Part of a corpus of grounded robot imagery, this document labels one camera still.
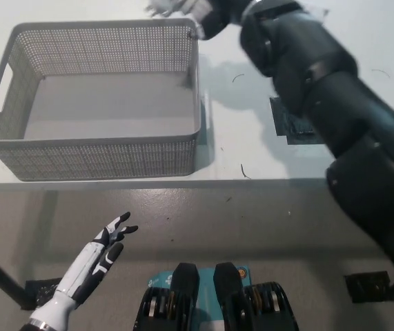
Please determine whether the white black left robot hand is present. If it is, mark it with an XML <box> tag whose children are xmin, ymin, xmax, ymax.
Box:
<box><xmin>29</xmin><ymin>212</ymin><xmax>139</xmax><ymax>328</ymax></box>

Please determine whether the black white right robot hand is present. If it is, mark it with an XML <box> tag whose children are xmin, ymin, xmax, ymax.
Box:
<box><xmin>195</xmin><ymin>0</ymin><xmax>253</xmax><ymax>40</ymax></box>

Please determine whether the white power strip grey cord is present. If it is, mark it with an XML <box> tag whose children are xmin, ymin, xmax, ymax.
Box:
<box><xmin>144</xmin><ymin>0</ymin><xmax>211</xmax><ymax>39</ymax></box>

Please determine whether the black floor pad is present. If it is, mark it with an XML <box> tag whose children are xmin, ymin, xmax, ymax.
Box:
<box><xmin>23</xmin><ymin>277</ymin><xmax>63</xmax><ymax>308</ymax></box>
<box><xmin>344</xmin><ymin>271</ymin><xmax>391</xmax><ymax>304</ymax></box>

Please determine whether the black teal robot body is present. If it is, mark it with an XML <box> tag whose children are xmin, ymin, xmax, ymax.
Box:
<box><xmin>133</xmin><ymin>262</ymin><xmax>301</xmax><ymax>331</ymax></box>

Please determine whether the black foam pad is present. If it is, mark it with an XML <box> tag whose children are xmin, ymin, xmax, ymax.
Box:
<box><xmin>269</xmin><ymin>97</ymin><xmax>317</xmax><ymax>146</ymax></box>

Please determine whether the grey perforated plastic basket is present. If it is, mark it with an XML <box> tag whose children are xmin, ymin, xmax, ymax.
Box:
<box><xmin>0</xmin><ymin>17</ymin><xmax>212</xmax><ymax>182</ymax></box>

